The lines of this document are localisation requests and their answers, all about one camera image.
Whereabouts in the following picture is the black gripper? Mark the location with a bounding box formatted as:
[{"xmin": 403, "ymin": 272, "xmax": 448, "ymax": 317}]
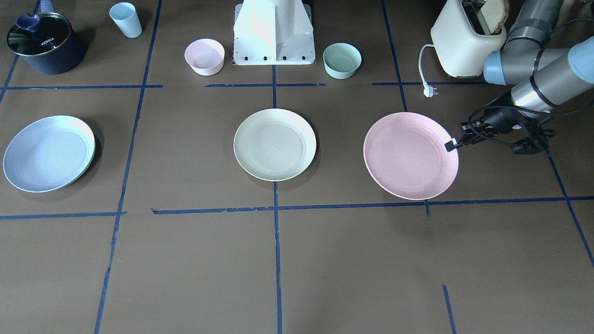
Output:
[{"xmin": 444, "ymin": 97, "xmax": 555, "ymax": 155}]

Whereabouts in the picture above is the pink plate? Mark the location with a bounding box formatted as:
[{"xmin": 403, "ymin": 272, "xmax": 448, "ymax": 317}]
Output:
[{"xmin": 363, "ymin": 112, "xmax": 459, "ymax": 200}]

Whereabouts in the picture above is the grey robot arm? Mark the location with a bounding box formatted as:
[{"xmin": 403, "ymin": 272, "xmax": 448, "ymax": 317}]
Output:
[{"xmin": 444, "ymin": 0, "xmax": 593, "ymax": 154}]

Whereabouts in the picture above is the cream white toaster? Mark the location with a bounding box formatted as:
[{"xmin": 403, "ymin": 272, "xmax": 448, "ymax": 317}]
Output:
[{"xmin": 431, "ymin": 0, "xmax": 507, "ymax": 77}]

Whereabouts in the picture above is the bread slice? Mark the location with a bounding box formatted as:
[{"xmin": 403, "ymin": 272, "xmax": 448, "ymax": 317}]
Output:
[{"xmin": 480, "ymin": 0, "xmax": 510, "ymax": 35}]

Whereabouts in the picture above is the green bowl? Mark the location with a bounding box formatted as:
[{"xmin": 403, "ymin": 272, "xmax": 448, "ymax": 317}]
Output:
[{"xmin": 323, "ymin": 43, "xmax": 362, "ymax": 79}]

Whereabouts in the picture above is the cream white plate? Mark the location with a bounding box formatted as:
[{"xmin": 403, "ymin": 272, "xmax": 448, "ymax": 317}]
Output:
[{"xmin": 233, "ymin": 108, "xmax": 317, "ymax": 182}]

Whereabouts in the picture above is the pink bowl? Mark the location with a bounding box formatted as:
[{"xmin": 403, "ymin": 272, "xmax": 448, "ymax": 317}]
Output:
[{"xmin": 184, "ymin": 39, "xmax": 225, "ymax": 76}]

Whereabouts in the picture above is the light blue cup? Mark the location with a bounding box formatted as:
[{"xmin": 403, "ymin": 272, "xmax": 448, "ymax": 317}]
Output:
[{"xmin": 110, "ymin": 2, "xmax": 142, "ymax": 38}]

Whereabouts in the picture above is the dark blue saucepan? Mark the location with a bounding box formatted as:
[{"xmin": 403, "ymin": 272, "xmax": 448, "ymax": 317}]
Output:
[{"xmin": 6, "ymin": 0, "xmax": 86, "ymax": 75}]

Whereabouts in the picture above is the white toaster power cable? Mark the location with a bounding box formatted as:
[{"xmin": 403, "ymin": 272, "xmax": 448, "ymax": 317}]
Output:
[{"xmin": 419, "ymin": 44, "xmax": 439, "ymax": 98}]

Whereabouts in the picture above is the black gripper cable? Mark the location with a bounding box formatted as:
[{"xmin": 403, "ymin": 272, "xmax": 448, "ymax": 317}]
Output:
[{"xmin": 468, "ymin": 19, "xmax": 594, "ymax": 149}]

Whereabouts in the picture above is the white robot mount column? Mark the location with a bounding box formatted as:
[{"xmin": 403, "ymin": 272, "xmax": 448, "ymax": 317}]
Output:
[{"xmin": 232, "ymin": 0, "xmax": 316, "ymax": 66}]

